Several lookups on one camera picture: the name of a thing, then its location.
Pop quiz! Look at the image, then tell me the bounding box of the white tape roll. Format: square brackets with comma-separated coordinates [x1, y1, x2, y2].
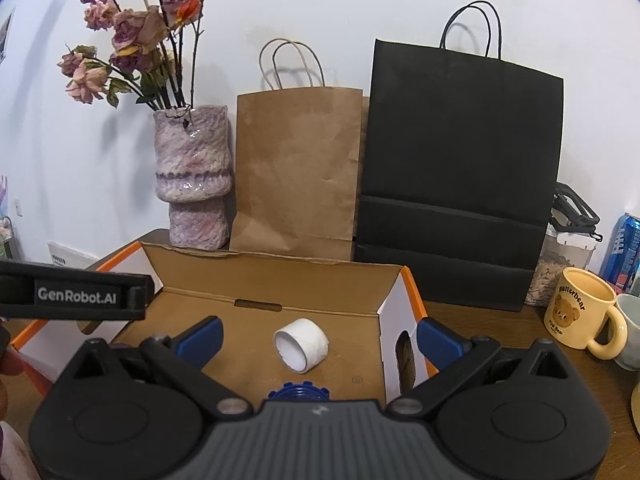
[273, 318, 330, 374]

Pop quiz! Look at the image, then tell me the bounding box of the blue ribbed cap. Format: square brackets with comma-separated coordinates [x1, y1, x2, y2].
[268, 380, 330, 402]

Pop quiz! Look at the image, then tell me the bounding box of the orange cardboard box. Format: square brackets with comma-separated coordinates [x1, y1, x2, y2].
[13, 242, 437, 405]

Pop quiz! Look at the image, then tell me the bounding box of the yellow bear mug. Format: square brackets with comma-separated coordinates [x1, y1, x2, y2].
[544, 266, 628, 361]

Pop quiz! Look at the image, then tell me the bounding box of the clear jar with black clasp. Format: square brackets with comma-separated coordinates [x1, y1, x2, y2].
[525, 182, 603, 308]

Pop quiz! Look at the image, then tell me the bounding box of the grey ceramic cup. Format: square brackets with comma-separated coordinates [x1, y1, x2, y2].
[614, 294, 640, 372]

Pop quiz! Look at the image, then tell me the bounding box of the blue soda can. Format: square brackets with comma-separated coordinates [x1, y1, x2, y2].
[600, 212, 639, 294]

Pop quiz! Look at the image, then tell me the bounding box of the black paper bag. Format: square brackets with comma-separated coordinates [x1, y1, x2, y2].
[351, 0, 565, 312]

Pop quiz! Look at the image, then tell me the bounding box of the pink textured ceramic vase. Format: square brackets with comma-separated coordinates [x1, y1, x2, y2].
[153, 105, 233, 250]

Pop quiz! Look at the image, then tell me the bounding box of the brown paper bag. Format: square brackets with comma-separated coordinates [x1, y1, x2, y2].
[230, 70, 364, 261]

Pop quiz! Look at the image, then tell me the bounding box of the dried pink rose bouquet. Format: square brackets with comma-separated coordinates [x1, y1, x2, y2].
[58, 0, 205, 112]

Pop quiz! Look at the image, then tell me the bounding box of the white panel by wall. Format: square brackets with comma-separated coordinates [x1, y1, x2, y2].
[48, 242, 98, 269]

